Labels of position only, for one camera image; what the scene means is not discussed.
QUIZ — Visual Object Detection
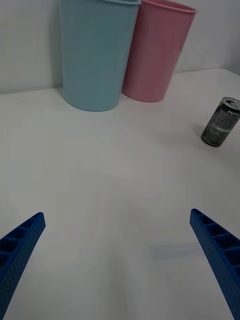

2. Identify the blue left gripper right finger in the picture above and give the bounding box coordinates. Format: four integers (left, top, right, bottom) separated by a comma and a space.
189, 208, 240, 320

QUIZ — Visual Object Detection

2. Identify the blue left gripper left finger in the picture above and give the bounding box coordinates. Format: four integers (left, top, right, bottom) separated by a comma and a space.
0, 211, 47, 320

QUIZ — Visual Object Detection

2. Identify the black drink can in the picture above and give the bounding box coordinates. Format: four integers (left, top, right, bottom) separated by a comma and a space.
200, 96, 240, 148

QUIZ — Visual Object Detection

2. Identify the pink plastic bin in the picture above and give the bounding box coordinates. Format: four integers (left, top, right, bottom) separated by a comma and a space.
121, 0, 199, 103

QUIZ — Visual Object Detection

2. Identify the pale blue plastic bin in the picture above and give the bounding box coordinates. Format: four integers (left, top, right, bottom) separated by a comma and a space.
58, 0, 142, 113

